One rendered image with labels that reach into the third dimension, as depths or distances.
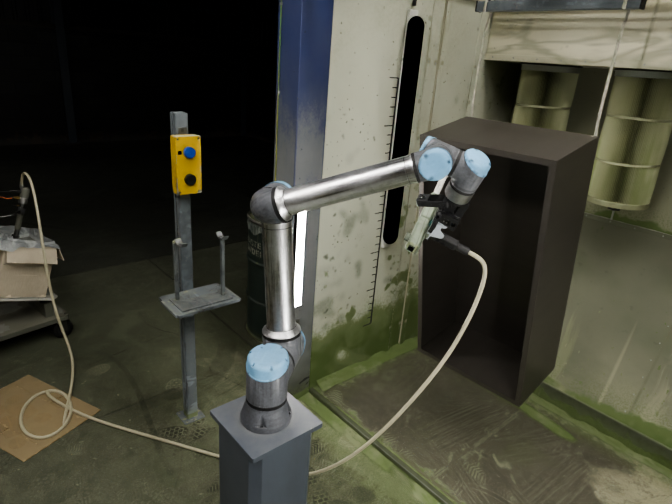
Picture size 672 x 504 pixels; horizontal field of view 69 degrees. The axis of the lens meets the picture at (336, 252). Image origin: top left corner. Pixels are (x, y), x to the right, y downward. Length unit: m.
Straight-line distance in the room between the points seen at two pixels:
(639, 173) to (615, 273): 0.66
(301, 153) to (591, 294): 2.00
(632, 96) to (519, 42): 0.71
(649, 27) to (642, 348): 1.69
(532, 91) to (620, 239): 1.06
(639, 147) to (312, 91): 1.75
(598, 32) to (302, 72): 1.59
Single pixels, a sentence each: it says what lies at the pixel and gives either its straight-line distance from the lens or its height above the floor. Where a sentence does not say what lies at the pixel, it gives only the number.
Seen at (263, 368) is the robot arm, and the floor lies 0.90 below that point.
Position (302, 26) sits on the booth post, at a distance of 2.37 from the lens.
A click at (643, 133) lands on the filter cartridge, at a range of 3.09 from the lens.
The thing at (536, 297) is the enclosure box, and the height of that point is 1.07.
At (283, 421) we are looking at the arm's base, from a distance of 1.89.
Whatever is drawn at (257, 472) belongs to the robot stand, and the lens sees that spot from 1.90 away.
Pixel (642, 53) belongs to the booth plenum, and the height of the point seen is 2.05.
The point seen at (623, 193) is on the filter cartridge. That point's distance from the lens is 3.13.
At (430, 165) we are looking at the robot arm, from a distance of 1.43.
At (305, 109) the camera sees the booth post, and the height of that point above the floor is 1.68.
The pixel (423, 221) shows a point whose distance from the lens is 1.80.
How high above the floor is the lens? 1.90
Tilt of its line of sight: 21 degrees down
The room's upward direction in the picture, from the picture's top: 5 degrees clockwise
